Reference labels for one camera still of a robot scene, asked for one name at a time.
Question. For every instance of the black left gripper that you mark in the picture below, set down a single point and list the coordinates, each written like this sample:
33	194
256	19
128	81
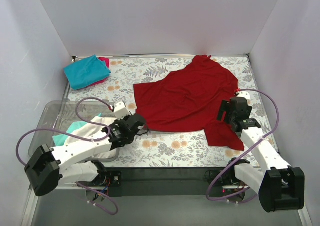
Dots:
139	125

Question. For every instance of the clear plastic bin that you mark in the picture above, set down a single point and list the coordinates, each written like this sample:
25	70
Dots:
50	115

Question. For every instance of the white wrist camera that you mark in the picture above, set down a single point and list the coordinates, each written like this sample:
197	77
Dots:
243	93
120	110

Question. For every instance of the aluminium frame rail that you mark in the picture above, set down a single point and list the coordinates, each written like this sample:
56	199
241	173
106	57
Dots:
63	206

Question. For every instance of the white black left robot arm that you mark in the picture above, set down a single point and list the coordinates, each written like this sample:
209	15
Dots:
50	167

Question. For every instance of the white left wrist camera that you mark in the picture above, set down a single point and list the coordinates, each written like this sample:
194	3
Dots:
120	110

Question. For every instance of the white t shirt in bin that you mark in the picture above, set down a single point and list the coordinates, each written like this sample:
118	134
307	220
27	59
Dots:
86	130

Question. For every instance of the folded teal t shirt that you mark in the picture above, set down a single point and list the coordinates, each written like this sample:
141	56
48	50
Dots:
84	72

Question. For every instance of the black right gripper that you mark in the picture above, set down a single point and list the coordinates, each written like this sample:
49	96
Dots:
223	111

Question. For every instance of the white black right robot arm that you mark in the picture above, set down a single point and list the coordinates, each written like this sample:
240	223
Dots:
279	185

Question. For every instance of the dark red t shirt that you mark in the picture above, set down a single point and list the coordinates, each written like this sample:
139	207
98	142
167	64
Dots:
189	100

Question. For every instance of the folded pink t shirt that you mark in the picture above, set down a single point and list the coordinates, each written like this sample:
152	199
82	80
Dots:
106	62

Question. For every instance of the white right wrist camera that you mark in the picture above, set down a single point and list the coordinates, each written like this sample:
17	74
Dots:
243	93

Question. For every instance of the floral patterned table mat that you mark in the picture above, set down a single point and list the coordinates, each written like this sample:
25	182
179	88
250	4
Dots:
159	149

